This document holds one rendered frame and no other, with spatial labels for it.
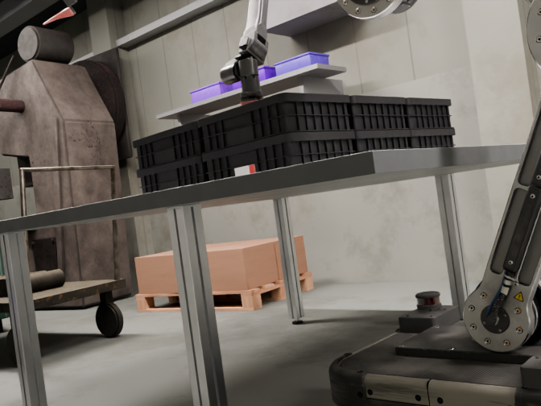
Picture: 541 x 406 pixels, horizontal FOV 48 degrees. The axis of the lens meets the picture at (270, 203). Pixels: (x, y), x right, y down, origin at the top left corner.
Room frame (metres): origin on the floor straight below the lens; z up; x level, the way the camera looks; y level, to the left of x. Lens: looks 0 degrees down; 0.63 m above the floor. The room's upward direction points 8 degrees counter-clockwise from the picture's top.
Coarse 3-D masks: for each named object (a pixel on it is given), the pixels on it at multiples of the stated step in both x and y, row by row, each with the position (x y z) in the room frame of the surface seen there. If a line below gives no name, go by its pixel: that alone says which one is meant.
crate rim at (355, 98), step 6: (354, 96) 1.86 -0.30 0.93; (360, 96) 1.88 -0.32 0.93; (366, 96) 1.90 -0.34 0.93; (372, 96) 1.92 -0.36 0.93; (378, 96) 1.94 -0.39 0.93; (354, 102) 1.86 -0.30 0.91; (360, 102) 1.87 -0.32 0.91; (366, 102) 1.90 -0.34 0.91; (372, 102) 1.92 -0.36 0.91; (378, 102) 1.94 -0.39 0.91; (384, 102) 1.96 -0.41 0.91; (390, 102) 1.99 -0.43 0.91; (396, 102) 2.01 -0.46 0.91; (402, 102) 2.03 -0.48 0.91
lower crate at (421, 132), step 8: (416, 136) 2.09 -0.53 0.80; (424, 136) 2.12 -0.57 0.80; (432, 136) 2.16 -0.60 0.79; (440, 136) 2.19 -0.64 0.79; (448, 136) 2.24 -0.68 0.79; (408, 144) 2.08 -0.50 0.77; (416, 144) 2.09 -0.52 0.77; (424, 144) 2.12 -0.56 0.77; (432, 144) 2.16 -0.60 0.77; (440, 144) 2.19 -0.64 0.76; (448, 144) 2.23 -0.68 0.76
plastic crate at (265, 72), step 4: (260, 68) 4.13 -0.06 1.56; (264, 68) 4.12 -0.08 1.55; (268, 68) 4.15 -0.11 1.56; (272, 68) 4.18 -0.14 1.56; (260, 72) 4.14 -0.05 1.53; (264, 72) 4.12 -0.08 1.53; (268, 72) 4.15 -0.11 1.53; (272, 72) 4.18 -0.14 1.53; (260, 76) 4.15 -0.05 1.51; (264, 76) 4.12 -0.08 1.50; (268, 76) 4.14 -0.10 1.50; (272, 76) 4.17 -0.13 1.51; (260, 80) 4.15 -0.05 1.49; (264, 80) 4.13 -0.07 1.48; (236, 84) 4.31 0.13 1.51; (240, 84) 4.28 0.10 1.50; (236, 88) 4.31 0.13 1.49
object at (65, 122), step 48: (48, 48) 5.11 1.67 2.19; (0, 96) 5.30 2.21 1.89; (48, 96) 4.92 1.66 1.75; (96, 96) 5.32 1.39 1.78; (0, 144) 5.36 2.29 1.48; (48, 144) 4.97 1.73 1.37; (96, 144) 5.10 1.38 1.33; (0, 192) 5.19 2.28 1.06; (48, 192) 5.02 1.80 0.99; (96, 192) 5.07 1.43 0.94; (48, 240) 5.05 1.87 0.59; (96, 240) 5.03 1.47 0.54
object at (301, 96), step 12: (276, 96) 1.66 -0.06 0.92; (288, 96) 1.66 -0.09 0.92; (300, 96) 1.69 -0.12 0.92; (312, 96) 1.73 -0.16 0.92; (324, 96) 1.76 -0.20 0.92; (336, 96) 1.80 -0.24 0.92; (348, 96) 1.84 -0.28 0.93; (240, 108) 1.77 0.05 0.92; (252, 108) 1.73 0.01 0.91; (204, 120) 1.90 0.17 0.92; (216, 120) 1.86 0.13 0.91
